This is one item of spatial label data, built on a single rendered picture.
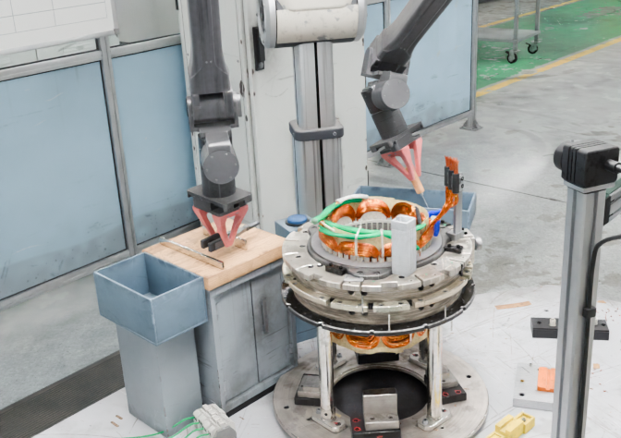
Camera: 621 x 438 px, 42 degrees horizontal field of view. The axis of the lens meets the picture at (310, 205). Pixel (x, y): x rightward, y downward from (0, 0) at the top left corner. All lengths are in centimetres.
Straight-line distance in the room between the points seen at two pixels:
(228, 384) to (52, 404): 166
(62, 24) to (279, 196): 119
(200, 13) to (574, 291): 67
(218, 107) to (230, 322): 38
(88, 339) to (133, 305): 212
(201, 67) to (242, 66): 224
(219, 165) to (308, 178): 54
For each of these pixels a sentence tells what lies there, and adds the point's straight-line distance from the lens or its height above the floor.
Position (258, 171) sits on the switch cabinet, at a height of 51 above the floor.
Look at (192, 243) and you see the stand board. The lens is 152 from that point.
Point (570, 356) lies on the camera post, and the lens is 98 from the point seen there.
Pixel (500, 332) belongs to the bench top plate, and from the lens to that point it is 177.
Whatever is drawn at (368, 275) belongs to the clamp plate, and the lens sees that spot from 127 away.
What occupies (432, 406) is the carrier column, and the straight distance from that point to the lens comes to 143.
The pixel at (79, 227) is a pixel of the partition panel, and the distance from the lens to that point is 375.
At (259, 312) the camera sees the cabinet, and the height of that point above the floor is 95.
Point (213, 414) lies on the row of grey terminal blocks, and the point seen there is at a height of 82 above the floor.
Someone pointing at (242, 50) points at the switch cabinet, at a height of 105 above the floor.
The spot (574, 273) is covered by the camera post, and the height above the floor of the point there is 125.
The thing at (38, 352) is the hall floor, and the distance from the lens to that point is 348.
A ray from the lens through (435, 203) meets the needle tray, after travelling 173.
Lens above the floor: 165
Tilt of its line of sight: 21 degrees down
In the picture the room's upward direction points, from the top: 3 degrees counter-clockwise
